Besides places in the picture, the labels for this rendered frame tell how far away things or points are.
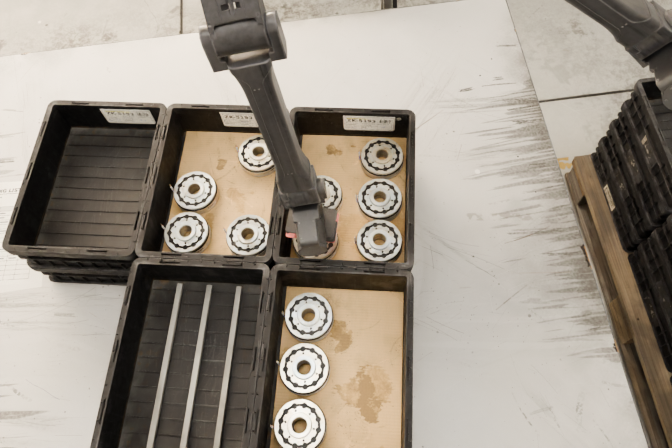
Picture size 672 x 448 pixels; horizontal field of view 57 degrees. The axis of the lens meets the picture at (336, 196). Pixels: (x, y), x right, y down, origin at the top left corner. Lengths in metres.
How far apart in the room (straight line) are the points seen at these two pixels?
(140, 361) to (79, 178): 0.50
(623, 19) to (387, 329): 0.75
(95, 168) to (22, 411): 0.59
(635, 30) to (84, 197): 1.24
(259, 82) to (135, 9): 2.28
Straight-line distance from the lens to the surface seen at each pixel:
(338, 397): 1.33
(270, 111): 0.95
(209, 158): 1.57
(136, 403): 1.41
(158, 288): 1.46
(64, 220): 1.61
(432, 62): 1.86
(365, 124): 1.50
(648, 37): 1.14
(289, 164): 1.05
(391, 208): 1.42
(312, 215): 1.17
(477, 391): 1.48
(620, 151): 2.22
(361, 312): 1.36
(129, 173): 1.61
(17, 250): 1.51
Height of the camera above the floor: 2.14
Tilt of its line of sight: 63 degrees down
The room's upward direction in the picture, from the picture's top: 6 degrees counter-clockwise
